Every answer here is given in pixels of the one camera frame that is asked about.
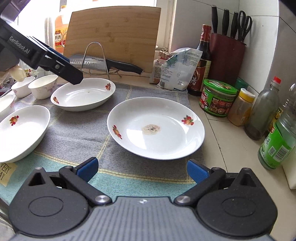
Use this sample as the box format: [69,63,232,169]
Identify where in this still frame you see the metal wire board stand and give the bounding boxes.
[80,41,122,80]

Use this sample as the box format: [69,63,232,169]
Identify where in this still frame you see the white deep plate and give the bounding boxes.
[50,78,116,112]
[1,105,50,163]

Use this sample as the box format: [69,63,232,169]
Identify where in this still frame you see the grey checked table mat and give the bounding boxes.
[1,84,195,203]

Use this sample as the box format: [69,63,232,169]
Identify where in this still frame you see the black knife handle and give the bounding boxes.
[211,5,218,33]
[230,11,238,39]
[222,9,230,36]

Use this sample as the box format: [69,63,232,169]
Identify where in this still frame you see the white deep plate back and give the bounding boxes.
[50,78,116,112]

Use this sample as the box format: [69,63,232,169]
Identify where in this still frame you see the yellow lid spice jar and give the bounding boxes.
[227,88,255,126]

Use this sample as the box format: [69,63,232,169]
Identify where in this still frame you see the black kitchen scissors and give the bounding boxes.
[238,11,252,43]

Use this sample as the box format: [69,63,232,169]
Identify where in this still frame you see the clear bottle red cap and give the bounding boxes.
[244,76,281,140]

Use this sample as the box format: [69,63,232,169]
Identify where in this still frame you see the white small plate far left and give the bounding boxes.
[0,95,15,121]

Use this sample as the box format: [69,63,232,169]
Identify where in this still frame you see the green lid sauce jar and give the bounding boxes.
[199,79,238,117]

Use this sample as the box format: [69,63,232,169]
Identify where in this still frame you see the white plastic food bag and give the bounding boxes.
[157,47,203,91]

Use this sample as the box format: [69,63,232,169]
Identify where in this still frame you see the santoku kitchen knife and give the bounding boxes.
[69,54,143,75]

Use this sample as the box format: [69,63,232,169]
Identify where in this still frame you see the dark red knife block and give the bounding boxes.
[208,33,246,86]

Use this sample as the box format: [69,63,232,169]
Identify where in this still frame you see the gloved left hand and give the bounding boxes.
[0,60,26,84]

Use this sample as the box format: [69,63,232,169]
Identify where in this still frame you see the white small bowl pink flower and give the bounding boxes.
[11,76,35,98]

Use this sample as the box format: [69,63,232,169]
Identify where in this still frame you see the small pink white packet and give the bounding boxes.
[149,58,166,84]

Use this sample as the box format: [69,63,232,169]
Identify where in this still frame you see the white deep plate left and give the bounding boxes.
[1,105,50,163]

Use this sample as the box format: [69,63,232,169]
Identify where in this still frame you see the dark soy sauce bottle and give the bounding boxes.
[187,25,211,96]

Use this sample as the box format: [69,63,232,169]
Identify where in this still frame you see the white plate with fruit print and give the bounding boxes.
[107,97,205,160]

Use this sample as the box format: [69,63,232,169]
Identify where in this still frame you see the white bowl floral print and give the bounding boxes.
[28,74,58,100]

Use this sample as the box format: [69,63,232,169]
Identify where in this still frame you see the green label plastic bottle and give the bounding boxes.
[257,83,296,171]

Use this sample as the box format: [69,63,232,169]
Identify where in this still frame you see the orange cooking wine jug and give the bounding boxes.
[54,4,71,54]

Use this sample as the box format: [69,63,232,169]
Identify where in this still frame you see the bamboo cutting board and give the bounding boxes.
[64,6,161,73]

